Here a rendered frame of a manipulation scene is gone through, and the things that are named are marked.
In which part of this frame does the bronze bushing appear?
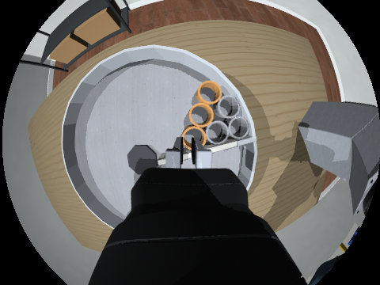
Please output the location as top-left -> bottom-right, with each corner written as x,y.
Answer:
188,103 -> 214,127
196,81 -> 222,105
182,125 -> 207,150

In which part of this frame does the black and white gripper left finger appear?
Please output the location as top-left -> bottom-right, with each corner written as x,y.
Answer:
165,137 -> 184,169

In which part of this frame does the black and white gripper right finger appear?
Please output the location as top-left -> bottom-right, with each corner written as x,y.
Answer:
192,137 -> 212,169

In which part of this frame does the grey metal ring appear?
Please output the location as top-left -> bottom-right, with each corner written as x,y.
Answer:
223,116 -> 249,139
203,120 -> 229,144
213,95 -> 240,118

